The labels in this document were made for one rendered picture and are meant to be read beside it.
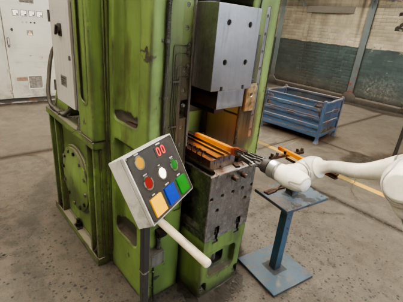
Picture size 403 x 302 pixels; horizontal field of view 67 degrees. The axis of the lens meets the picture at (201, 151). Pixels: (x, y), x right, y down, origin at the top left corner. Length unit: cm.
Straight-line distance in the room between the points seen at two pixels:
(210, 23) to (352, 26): 827
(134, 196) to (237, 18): 95
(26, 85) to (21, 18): 115
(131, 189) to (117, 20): 96
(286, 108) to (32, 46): 467
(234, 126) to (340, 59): 789
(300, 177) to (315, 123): 394
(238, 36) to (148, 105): 55
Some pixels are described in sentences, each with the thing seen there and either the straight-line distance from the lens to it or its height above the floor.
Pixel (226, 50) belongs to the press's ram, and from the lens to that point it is 154.
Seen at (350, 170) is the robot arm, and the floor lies 119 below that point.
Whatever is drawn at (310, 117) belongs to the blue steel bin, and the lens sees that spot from 535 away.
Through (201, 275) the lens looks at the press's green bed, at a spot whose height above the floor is 20.
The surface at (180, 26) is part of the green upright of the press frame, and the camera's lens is 153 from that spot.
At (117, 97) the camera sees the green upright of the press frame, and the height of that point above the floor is 124.
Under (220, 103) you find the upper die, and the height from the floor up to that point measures 130.
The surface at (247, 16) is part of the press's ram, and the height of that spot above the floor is 172.
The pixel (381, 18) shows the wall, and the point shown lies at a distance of 939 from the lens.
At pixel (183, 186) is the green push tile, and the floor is 100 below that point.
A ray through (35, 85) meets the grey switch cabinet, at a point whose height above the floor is 33.
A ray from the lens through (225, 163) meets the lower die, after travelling 177.
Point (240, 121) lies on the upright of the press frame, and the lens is 197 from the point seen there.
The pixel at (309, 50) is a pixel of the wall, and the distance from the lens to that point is 1020.
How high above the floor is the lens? 167
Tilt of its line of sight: 23 degrees down
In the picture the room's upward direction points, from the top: 5 degrees clockwise
